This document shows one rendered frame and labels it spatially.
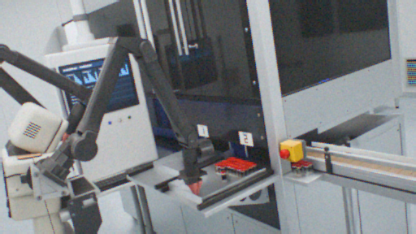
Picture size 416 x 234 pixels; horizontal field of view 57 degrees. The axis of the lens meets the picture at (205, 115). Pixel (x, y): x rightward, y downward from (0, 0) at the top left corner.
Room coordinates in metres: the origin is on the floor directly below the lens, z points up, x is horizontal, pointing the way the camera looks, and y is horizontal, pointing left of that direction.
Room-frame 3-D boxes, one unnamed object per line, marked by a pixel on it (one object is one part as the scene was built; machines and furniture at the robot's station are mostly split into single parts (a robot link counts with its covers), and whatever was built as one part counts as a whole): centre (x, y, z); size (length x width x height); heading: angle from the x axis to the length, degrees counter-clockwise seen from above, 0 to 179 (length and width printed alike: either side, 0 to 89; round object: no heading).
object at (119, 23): (2.58, 0.43, 1.51); 0.49 x 0.01 x 0.59; 34
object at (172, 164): (1.91, 0.10, 0.90); 0.34 x 0.26 x 0.04; 124
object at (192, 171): (1.43, 0.09, 1.01); 0.10 x 0.07 x 0.07; 123
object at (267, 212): (2.40, 0.31, 0.73); 1.98 x 0.01 x 0.25; 34
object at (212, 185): (1.57, 0.00, 0.90); 0.34 x 0.26 x 0.04; 123
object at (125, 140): (2.27, 0.60, 1.19); 0.50 x 0.19 x 0.78; 117
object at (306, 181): (1.50, -0.37, 0.87); 0.14 x 0.13 x 0.02; 124
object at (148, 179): (1.73, 0.07, 0.87); 0.70 x 0.48 x 0.02; 34
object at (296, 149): (1.49, -0.32, 1.00); 0.08 x 0.07 x 0.07; 124
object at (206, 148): (1.45, 0.06, 1.11); 0.11 x 0.09 x 0.12; 121
